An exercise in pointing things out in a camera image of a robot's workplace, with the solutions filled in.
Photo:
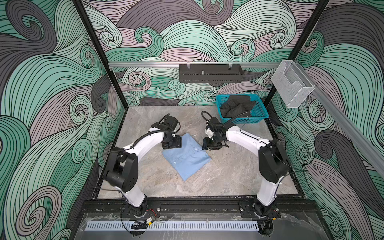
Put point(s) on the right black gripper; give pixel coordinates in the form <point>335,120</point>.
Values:
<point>206,144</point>

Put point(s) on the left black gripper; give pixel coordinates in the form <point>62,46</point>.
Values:
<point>178,143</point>

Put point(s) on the light blue long sleeve shirt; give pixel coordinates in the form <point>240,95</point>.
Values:
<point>188,159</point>

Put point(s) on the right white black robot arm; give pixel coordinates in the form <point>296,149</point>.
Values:
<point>273,160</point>

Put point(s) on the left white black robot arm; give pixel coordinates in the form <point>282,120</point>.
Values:
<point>122,167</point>

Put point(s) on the dark grey shirt in basket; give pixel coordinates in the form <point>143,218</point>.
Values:
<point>237,106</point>

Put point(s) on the teal plastic basket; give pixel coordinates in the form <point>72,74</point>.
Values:
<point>259,111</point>

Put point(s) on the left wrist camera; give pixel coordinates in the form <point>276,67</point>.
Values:
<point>170,122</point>

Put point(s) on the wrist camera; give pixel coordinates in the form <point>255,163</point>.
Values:
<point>170,122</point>
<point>210,124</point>

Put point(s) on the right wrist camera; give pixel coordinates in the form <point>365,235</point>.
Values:
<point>210,124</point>

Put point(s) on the black front mounting rail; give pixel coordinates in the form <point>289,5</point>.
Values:
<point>245,206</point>

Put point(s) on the black perforated wall tray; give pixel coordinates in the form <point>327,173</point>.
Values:
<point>215,74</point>

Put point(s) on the white slotted cable duct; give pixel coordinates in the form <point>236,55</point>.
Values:
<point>247,226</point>

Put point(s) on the clear plastic wall bin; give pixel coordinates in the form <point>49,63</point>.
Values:
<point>292,83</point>

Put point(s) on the back aluminium rail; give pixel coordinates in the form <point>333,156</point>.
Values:
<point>141,64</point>

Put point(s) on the aluminium rail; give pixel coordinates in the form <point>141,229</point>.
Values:
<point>141,64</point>
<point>356,109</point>

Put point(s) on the right aluminium rail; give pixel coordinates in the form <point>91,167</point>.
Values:
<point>356,109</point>

